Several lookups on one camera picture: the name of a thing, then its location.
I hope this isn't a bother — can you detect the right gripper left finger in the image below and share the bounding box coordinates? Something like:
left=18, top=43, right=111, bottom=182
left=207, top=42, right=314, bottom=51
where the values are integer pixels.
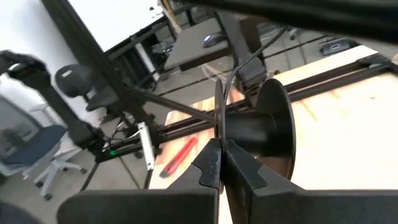
left=57, top=138, right=223, bottom=224

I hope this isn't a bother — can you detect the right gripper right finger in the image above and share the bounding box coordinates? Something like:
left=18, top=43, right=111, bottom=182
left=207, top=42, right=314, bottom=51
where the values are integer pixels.
left=224, top=139, right=398, bottom=224

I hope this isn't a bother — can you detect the black plastic cord spool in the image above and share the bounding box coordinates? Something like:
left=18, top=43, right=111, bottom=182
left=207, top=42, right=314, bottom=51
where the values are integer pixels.
left=213, top=77, right=296, bottom=187

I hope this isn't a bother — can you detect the thin dark cord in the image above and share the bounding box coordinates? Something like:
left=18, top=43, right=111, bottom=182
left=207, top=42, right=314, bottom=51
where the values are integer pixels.
left=223, top=26, right=289, bottom=105

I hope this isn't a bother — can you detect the red utility knife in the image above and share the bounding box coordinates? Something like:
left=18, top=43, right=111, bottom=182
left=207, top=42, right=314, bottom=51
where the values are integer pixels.
left=159, top=136, right=199, bottom=179

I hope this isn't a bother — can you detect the blue office chair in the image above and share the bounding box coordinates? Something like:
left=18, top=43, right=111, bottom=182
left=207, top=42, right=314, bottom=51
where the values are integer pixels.
left=0, top=124, right=88, bottom=202

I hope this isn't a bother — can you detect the black office chair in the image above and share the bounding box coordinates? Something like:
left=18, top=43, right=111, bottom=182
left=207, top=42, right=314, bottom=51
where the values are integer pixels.
left=55, top=63, right=121, bottom=113

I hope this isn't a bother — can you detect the dark grey floor box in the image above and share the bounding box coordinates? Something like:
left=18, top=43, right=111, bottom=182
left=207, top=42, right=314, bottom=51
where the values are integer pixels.
left=320, top=39, right=358, bottom=57

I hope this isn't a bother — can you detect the grey desk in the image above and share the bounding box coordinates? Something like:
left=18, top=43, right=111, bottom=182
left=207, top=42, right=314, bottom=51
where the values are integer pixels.
left=164, top=17, right=233, bottom=72

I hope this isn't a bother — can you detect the black computer mouse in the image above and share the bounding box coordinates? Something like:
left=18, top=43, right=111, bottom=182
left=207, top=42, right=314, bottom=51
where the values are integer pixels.
left=203, top=32, right=228, bottom=48

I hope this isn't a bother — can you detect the white top desk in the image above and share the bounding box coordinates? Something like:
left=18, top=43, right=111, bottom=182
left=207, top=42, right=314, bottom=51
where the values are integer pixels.
left=67, top=0, right=175, bottom=91

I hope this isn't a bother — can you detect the silver frame bracket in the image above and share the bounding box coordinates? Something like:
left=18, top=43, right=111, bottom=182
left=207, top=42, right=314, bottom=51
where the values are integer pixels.
left=137, top=121, right=156, bottom=171

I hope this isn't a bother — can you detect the black aluminium table frame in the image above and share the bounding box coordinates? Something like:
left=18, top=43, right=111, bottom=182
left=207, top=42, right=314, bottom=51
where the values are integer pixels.
left=40, top=0, right=398, bottom=190

